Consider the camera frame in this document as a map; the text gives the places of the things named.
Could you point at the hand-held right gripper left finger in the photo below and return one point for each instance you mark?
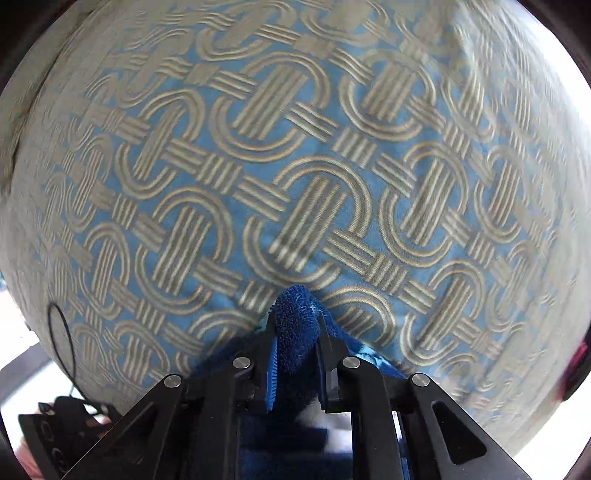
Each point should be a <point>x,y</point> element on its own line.
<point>272,364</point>

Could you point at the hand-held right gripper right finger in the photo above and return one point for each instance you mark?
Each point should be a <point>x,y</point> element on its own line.
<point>330,383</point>

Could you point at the blue fleece pants white dots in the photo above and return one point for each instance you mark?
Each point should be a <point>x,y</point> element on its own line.
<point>295,332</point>

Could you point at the patterned blue beige bedspread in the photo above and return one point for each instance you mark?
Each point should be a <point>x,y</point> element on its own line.
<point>295,161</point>

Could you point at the pink garment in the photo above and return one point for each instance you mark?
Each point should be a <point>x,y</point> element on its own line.
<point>565,390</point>

